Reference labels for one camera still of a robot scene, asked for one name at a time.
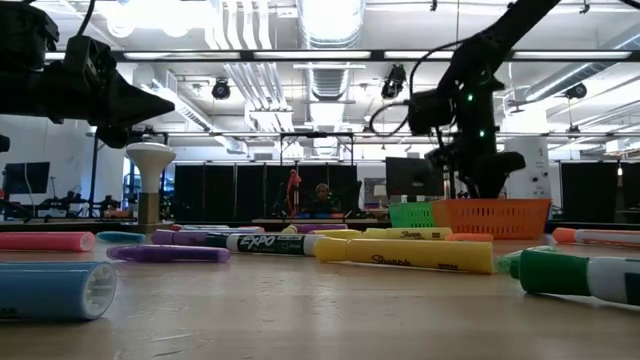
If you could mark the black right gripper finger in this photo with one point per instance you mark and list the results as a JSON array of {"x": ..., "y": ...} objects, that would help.
[
  {"x": 467, "y": 189},
  {"x": 490, "y": 189}
]

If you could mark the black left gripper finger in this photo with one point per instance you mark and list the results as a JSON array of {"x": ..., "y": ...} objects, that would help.
[
  {"x": 140, "y": 95},
  {"x": 135, "y": 114}
]

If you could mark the yellow Sharpie highlighter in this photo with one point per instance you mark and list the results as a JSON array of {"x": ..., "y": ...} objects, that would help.
[
  {"x": 407, "y": 233},
  {"x": 415, "y": 254}
]

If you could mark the bright green Expo marker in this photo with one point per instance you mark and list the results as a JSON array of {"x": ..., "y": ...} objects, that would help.
[{"x": 555, "y": 272}]

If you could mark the teal highlighter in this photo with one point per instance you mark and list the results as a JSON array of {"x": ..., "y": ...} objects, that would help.
[{"x": 120, "y": 237}]

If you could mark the purple highlighter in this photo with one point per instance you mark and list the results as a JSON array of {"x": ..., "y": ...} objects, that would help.
[
  {"x": 322, "y": 227},
  {"x": 175, "y": 237}
]

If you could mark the dark green Expo marker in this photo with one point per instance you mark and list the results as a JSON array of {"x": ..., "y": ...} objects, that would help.
[{"x": 270, "y": 244}]

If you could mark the blue highlighter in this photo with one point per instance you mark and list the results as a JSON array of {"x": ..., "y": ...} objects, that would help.
[{"x": 45, "y": 292}]

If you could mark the red robot arm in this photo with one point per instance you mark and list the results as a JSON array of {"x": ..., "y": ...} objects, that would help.
[{"x": 294, "y": 182}]

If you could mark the small black robot arm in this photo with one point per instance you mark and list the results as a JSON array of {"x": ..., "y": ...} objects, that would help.
[
  {"x": 62, "y": 207},
  {"x": 115, "y": 210}
]

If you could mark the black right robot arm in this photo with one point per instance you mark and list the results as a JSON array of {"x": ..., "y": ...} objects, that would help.
[{"x": 480, "y": 50}]

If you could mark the orange plastic basket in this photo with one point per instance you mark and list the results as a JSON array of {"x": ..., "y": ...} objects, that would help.
[{"x": 490, "y": 218}]

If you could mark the white cylindrical column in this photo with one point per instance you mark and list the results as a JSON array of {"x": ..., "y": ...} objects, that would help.
[{"x": 537, "y": 150}]

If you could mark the orange highlighter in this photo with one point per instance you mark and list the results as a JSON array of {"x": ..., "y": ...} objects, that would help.
[{"x": 470, "y": 237}]

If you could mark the white mushroom-shaped lamp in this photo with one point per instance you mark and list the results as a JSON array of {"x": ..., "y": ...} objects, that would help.
[{"x": 150, "y": 165}]

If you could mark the black computer monitor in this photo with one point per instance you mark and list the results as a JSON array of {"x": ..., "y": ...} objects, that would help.
[
  {"x": 27, "y": 177},
  {"x": 407, "y": 175}
]

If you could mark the green plastic basket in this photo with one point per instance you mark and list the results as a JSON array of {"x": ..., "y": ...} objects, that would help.
[{"x": 410, "y": 215}]

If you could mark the blue plastic basket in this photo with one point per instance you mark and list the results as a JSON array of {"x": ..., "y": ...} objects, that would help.
[{"x": 548, "y": 217}]

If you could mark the black ceiling spotlight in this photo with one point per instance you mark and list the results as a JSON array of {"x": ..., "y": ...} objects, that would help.
[
  {"x": 221, "y": 89},
  {"x": 576, "y": 91},
  {"x": 395, "y": 82}
]

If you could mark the orange Expo marker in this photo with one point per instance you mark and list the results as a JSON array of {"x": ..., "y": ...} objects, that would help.
[{"x": 565, "y": 235}]

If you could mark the black room divider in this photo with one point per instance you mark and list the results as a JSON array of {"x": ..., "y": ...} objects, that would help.
[
  {"x": 590, "y": 192},
  {"x": 220, "y": 192},
  {"x": 631, "y": 195}
]

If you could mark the purple translucent pen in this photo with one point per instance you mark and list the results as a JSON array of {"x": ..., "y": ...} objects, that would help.
[{"x": 167, "y": 254}]

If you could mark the person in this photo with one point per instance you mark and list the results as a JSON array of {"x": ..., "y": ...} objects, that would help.
[{"x": 322, "y": 200}]

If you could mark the black overhead frame beam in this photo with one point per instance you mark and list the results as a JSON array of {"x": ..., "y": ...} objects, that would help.
[{"x": 235, "y": 55}]

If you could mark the black aluminium table frame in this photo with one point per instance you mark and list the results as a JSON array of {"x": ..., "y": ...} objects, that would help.
[{"x": 60, "y": 225}]

